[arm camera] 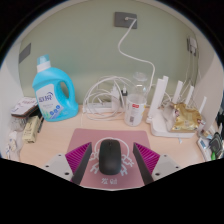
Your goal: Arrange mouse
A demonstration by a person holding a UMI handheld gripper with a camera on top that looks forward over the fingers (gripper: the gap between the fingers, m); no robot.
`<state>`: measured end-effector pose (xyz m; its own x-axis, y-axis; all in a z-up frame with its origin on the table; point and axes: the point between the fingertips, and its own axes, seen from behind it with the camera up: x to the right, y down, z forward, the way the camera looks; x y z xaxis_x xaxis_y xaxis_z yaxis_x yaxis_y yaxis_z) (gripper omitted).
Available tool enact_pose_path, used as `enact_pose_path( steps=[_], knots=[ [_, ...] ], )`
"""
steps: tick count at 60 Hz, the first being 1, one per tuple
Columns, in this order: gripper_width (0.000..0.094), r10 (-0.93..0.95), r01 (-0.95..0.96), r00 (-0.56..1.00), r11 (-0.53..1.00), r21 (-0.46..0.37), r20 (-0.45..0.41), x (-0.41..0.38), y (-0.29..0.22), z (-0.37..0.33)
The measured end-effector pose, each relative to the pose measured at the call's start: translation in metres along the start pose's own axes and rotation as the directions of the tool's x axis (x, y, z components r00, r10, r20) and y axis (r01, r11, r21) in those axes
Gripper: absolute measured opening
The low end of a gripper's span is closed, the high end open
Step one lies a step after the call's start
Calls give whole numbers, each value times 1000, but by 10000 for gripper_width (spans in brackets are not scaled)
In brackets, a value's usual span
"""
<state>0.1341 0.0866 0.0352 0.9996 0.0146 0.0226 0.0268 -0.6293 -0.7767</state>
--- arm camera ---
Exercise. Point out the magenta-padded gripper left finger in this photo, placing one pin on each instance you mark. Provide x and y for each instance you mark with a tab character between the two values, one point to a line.
78	158

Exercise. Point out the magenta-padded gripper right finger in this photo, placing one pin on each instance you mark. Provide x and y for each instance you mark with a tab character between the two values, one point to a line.
146	160

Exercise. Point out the black computer mouse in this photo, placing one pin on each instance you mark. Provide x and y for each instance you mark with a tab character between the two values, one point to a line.
110	158

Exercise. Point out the pink mouse pad with drawing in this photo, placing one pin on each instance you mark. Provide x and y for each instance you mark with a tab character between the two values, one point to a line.
110	133

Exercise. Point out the clear bottle with white label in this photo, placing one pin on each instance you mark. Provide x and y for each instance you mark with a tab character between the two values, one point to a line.
135	111

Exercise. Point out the white router with antennas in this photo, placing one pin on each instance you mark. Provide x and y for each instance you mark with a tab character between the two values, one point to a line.
158	110

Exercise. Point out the white power strip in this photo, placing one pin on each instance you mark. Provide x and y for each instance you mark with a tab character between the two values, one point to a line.
98	107

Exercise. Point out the cream cardboard box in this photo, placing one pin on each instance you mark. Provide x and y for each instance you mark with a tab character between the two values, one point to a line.
30	130

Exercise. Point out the gold snack bag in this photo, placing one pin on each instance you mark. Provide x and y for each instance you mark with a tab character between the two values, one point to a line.
185	116

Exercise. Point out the white charger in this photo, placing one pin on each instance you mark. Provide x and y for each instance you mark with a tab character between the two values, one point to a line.
115	96

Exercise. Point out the small black device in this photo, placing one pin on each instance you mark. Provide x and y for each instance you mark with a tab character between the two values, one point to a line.
216	145

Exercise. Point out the stack of booklets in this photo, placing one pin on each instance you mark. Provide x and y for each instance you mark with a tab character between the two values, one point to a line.
24	106

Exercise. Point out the blue detergent bottle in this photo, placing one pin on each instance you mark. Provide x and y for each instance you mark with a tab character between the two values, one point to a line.
50	85

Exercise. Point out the grey wall vent plate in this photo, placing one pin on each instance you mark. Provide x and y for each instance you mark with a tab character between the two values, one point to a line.
25	52

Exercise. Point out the small wall socket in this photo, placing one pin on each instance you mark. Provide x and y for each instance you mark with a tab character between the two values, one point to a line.
192	44

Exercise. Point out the grey wall socket plate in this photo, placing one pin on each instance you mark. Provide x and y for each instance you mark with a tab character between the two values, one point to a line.
121	20

